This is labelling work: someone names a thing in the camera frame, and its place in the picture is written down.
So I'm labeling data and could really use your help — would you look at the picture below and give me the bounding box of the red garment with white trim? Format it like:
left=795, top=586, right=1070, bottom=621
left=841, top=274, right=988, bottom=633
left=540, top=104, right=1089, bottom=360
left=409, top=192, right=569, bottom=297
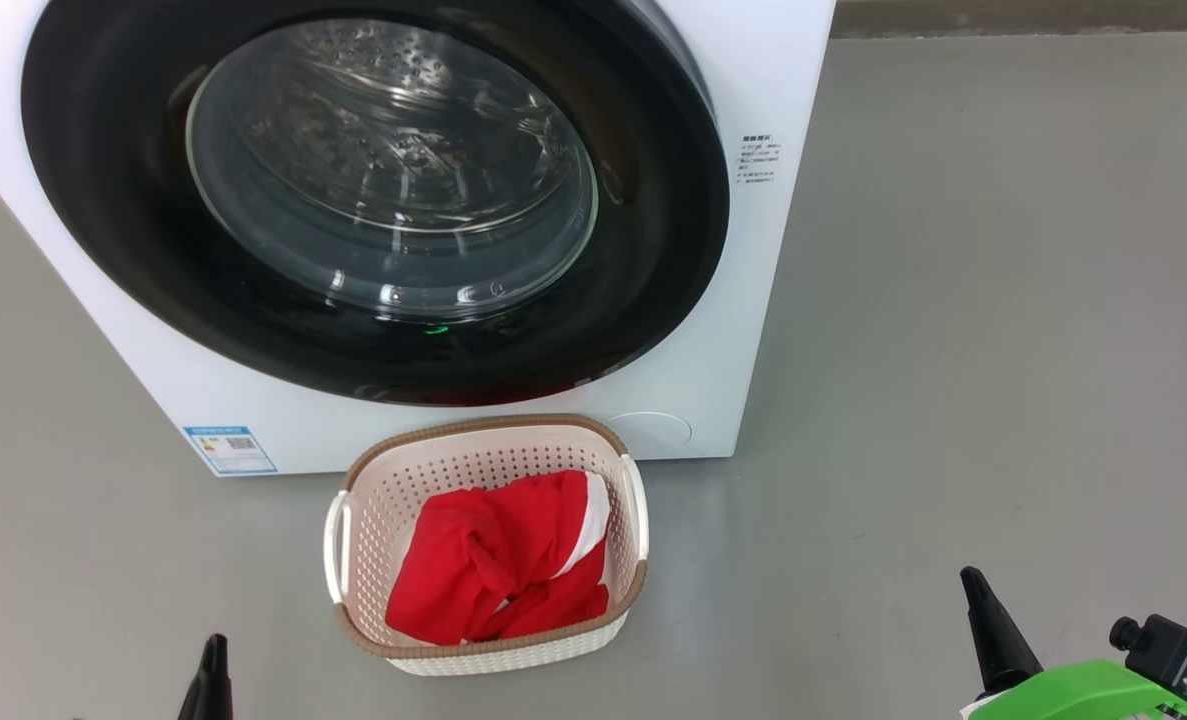
left=385, top=470, right=612, bottom=646

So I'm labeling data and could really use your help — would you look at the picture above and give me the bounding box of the white front-load washing machine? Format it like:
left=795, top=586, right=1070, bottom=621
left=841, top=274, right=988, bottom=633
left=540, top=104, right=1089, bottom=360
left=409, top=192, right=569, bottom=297
left=0, top=0, right=839, bottom=478

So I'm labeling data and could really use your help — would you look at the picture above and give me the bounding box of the dark round glass washer door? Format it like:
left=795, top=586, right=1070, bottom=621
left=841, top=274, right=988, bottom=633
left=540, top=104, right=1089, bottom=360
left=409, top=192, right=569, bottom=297
left=21, top=0, right=731, bottom=406

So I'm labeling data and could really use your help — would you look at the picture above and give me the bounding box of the round white filter cover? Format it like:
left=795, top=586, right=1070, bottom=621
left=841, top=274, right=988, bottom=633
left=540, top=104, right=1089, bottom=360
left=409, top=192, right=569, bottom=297
left=608, top=412, right=694, bottom=451

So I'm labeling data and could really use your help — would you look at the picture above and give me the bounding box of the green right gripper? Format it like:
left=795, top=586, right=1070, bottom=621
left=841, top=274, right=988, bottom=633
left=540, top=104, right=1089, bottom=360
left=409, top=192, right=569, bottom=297
left=960, top=566, right=1187, bottom=720

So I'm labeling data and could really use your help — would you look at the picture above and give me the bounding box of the cream perforated laundry basket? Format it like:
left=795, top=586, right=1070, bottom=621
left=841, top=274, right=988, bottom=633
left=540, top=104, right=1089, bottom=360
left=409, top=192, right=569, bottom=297
left=323, top=414, right=650, bottom=677

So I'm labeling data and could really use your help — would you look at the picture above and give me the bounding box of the small printed text label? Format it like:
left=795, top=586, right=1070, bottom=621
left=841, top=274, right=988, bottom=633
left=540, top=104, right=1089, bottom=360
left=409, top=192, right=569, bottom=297
left=738, top=133, right=779, bottom=186

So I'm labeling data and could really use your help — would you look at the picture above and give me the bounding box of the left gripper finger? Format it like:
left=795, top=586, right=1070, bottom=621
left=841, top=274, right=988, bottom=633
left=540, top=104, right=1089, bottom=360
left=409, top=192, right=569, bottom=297
left=178, top=633, right=234, bottom=720

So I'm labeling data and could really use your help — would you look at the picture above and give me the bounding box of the blue energy label sticker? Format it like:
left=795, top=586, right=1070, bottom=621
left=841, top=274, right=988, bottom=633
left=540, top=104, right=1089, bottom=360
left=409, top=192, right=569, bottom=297
left=183, top=425, right=279, bottom=476

